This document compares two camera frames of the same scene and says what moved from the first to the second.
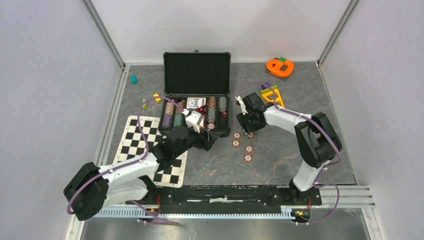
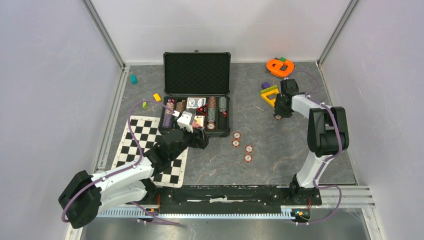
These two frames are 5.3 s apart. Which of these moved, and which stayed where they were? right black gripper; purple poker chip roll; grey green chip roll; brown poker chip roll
Moved: right black gripper
Stayed: grey green chip roll; purple poker chip roll; brown poker chip roll
